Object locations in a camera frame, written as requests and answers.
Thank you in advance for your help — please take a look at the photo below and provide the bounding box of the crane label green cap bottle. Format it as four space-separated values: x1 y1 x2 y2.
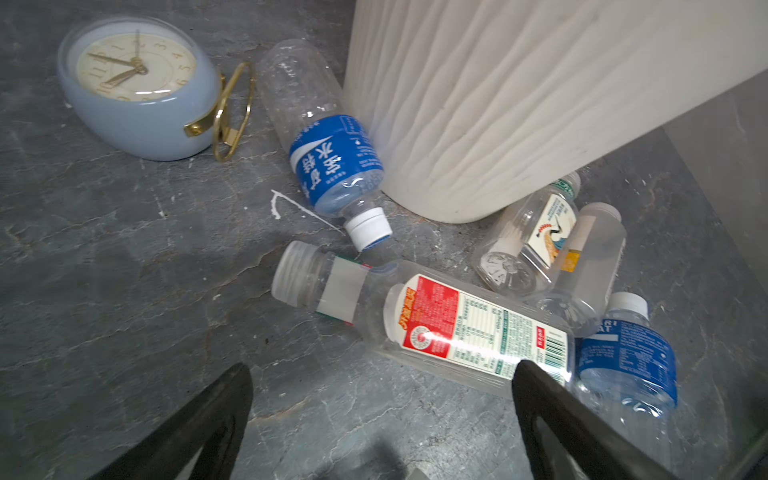
470 171 581 297

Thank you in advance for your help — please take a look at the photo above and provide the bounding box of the clear bottle yellow label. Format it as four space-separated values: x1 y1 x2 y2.
529 202 627 337

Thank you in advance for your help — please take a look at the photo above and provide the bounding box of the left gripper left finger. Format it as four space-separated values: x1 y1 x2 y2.
92 363 253 479

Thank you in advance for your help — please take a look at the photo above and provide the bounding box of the small blue label bottle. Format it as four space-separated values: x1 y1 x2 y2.
573 292 678 469

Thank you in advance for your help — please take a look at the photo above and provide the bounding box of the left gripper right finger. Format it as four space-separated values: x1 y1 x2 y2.
511 360 675 479

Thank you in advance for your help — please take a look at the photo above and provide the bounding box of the blue label bottle near bin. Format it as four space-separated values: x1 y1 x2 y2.
257 39 392 252

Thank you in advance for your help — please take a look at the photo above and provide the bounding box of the red green label bottle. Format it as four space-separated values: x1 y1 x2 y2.
271 241 575 398

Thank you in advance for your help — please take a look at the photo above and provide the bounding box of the light blue alarm clock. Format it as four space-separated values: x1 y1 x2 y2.
56 16 256 162

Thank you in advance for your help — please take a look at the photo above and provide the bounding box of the cream ribbed trash bin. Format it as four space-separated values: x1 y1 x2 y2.
344 1 767 224

